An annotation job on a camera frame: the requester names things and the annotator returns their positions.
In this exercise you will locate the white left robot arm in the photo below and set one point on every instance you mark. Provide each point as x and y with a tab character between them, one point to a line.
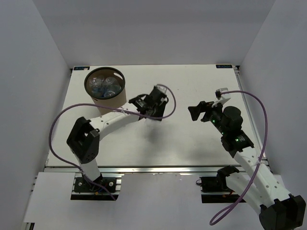
86	135

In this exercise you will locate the blue sticker back right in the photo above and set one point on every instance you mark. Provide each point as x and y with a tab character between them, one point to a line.
223	66

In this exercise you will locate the blue sticker back left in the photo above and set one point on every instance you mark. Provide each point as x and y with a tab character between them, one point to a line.
76	68

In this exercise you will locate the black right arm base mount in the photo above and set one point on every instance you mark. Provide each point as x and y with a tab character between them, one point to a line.
214	189

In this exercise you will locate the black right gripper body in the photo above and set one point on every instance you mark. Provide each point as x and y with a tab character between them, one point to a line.
215	119

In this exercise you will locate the small clear bottle blue cap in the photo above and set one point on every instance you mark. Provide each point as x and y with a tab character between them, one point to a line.
150	122

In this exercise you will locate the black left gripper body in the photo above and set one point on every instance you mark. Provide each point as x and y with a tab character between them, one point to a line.
152	107

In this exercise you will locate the brown cylindrical paper bin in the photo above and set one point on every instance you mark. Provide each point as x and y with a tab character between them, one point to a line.
114	101

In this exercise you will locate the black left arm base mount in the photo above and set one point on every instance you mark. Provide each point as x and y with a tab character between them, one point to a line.
84	191

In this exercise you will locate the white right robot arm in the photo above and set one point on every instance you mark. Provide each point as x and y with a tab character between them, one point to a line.
276	207

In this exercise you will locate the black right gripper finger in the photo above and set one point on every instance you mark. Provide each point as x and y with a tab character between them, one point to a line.
206	117
202	107

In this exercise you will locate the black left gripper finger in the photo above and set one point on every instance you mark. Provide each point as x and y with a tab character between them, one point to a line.
141	96
158	112

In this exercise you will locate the clear bottle green blue label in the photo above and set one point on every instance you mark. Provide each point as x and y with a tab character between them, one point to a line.
111	90

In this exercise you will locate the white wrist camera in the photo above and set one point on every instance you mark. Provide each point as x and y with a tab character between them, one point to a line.
161	93
222	96

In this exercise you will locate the blue sticker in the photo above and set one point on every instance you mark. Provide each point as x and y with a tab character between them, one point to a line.
76	68
223	66

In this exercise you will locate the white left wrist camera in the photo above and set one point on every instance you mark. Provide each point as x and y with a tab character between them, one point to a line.
161	93

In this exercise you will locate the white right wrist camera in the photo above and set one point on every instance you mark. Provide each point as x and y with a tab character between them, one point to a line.
222	96

